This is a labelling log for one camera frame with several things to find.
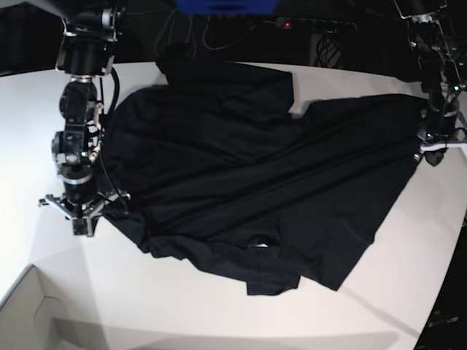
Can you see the black power strip red switch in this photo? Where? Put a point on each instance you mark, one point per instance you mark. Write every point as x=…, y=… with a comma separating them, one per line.
x=320, y=26

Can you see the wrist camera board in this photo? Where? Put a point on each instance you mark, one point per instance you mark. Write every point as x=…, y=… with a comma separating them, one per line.
x=84, y=226

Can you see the white plastic bin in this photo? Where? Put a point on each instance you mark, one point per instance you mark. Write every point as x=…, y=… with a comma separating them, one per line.
x=30, y=319

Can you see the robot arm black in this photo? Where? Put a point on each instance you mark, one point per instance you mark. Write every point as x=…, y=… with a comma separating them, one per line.
x=441, y=56
x=91, y=30

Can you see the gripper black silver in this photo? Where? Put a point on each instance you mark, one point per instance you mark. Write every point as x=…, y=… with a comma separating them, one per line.
x=81, y=197
x=437, y=136

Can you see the black long-sleeve t-shirt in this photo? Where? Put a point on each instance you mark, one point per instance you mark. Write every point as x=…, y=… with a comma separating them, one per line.
x=220, y=173

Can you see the blue box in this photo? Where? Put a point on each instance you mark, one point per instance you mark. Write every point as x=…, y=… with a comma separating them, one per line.
x=226, y=7

